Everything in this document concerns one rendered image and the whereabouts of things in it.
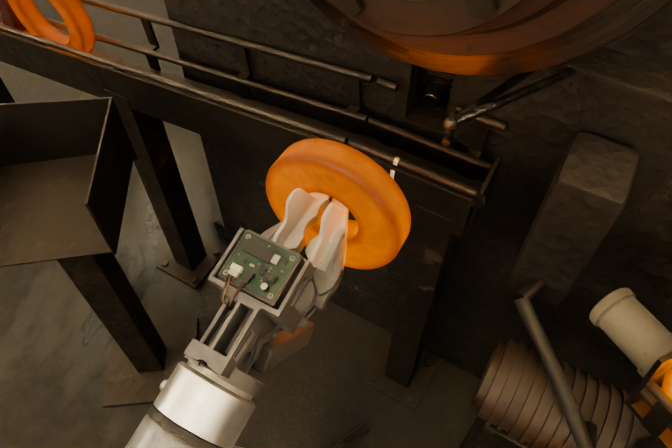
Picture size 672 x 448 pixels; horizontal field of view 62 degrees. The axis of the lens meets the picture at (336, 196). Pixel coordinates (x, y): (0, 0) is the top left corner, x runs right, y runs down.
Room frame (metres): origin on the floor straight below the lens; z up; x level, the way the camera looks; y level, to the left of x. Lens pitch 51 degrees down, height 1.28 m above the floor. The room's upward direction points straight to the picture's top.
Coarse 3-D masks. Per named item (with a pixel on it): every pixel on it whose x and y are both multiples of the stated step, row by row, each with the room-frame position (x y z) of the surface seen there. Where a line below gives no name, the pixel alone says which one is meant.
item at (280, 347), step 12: (312, 324) 0.26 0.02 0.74; (276, 336) 0.22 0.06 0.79; (288, 336) 0.23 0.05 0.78; (300, 336) 0.24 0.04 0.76; (264, 348) 0.20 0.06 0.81; (276, 348) 0.21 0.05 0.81; (288, 348) 0.22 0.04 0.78; (300, 348) 0.24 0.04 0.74; (264, 360) 0.19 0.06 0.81; (276, 360) 0.20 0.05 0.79; (264, 372) 0.19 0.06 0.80
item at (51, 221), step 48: (0, 144) 0.62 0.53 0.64; (48, 144) 0.62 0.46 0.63; (96, 144) 0.63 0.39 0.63; (0, 192) 0.56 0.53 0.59; (48, 192) 0.55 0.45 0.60; (96, 192) 0.47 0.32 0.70; (0, 240) 0.47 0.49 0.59; (48, 240) 0.46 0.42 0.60; (96, 240) 0.46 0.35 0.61; (96, 288) 0.50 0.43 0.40; (144, 336) 0.50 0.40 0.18; (192, 336) 0.58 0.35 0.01; (144, 384) 0.47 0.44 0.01
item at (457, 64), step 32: (320, 0) 0.57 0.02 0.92; (640, 0) 0.42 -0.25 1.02; (352, 32) 0.55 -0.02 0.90; (576, 32) 0.44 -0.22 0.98; (608, 32) 0.42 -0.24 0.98; (416, 64) 0.51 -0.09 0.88; (448, 64) 0.49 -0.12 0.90; (480, 64) 0.47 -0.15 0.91; (512, 64) 0.46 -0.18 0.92; (544, 64) 0.44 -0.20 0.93
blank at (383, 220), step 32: (288, 160) 0.36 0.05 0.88; (320, 160) 0.35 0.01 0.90; (352, 160) 0.35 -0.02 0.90; (288, 192) 0.36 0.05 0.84; (320, 192) 0.34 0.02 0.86; (352, 192) 0.33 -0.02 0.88; (384, 192) 0.32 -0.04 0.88; (320, 224) 0.35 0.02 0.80; (352, 224) 0.35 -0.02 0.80; (384, 224) 0.31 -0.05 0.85; (352, 256) 0.32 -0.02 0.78; (384, 256) 0.31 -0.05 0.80
